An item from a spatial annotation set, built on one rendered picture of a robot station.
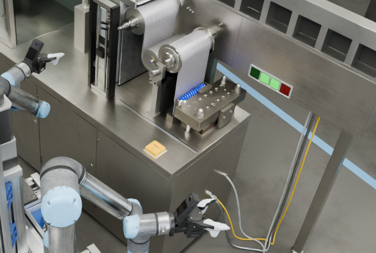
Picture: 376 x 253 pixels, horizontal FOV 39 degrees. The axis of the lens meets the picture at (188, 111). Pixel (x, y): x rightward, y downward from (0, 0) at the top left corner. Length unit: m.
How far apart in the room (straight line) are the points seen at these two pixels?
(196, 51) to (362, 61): 0.78
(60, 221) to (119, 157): 1.15
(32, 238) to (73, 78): 0.96
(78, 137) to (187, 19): 0.87
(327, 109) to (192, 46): 0.71
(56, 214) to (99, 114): 1.19
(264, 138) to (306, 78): 1.68
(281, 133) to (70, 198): 2.88
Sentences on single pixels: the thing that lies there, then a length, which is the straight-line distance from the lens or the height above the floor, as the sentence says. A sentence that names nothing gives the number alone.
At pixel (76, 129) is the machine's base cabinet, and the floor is 0.71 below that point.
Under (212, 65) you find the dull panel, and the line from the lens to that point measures 2.90.
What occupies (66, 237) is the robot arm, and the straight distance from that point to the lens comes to 1.78.
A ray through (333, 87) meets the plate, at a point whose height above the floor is 1.32.
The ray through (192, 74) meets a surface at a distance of 2.71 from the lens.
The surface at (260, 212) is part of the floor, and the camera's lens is 3.66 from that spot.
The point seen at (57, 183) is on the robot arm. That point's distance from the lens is 1.65.
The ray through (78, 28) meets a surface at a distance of 3.16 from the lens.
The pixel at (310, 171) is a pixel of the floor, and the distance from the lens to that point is 4.06.
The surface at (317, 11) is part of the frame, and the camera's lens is 2.44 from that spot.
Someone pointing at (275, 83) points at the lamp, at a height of 1.19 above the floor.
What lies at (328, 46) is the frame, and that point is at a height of 1.46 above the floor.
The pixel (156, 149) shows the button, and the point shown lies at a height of 0.92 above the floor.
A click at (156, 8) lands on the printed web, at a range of 2.70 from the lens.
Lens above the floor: 2.67
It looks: 39 degrees down
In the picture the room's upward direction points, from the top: 10 degrees clockwise
